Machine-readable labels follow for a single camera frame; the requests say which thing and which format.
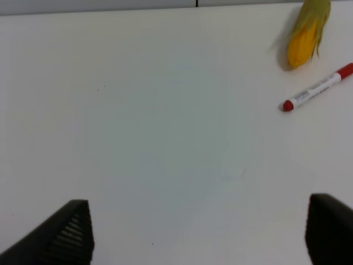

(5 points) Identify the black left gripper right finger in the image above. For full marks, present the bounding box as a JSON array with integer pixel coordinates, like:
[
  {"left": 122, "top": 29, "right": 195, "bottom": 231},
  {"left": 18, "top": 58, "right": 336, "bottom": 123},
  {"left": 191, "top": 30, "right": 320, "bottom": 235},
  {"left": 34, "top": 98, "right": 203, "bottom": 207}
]
[{"left": 305, "top": 194, "right": 352, "bottom": 265}]

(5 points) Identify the red white marker pen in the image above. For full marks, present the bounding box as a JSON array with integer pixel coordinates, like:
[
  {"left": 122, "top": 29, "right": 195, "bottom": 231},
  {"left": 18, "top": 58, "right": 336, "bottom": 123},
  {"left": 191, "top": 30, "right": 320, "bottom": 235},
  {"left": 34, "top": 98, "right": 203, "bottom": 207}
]
[{"left": 280, "top": 63, "right": 352, "bottom": 112}]

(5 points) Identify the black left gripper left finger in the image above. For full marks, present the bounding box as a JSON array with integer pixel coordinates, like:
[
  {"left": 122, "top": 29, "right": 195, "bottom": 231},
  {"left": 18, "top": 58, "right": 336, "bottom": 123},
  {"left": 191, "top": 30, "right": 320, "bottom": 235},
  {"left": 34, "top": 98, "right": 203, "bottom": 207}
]
[{"left": 1, "top": 199, "right": 95, "bottom": 264}]

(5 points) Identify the toy corn cob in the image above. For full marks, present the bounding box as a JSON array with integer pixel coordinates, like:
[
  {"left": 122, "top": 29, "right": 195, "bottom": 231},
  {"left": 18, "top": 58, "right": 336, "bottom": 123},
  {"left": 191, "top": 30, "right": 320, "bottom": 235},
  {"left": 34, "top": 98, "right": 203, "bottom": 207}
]
[{"left": 287, "top": 0, "right": 331, "bottom": 70}]

